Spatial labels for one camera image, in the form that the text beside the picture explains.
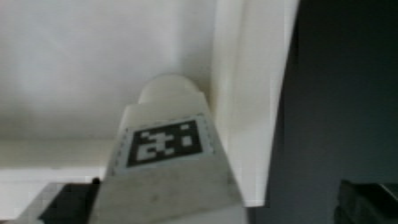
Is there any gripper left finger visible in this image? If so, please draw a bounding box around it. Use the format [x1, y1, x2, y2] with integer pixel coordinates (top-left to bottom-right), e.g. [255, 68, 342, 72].
[15, 178, 106, 224]

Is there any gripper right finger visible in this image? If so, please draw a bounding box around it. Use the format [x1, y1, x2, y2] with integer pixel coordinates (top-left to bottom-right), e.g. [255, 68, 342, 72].
[335, 180, 398, 224]

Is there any white table leg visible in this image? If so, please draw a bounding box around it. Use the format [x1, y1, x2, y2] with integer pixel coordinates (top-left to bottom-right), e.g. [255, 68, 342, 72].
[88, 74, 248, 224]

